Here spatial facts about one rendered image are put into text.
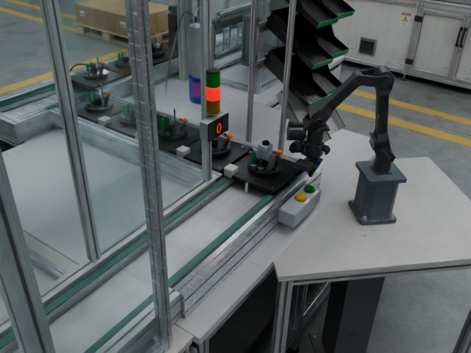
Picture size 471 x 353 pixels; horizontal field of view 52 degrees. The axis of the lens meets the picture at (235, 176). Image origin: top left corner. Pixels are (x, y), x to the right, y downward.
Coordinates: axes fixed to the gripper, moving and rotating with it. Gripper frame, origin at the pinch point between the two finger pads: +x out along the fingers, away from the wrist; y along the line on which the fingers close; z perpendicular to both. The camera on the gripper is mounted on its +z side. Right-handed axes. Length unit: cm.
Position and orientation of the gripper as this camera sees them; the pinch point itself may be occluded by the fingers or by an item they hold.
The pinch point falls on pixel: (311, 169)
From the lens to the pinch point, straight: 183.5
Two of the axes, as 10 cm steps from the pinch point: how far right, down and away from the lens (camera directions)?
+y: -5.5, 4.4, -7.1
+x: -0.2, 8.4, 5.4
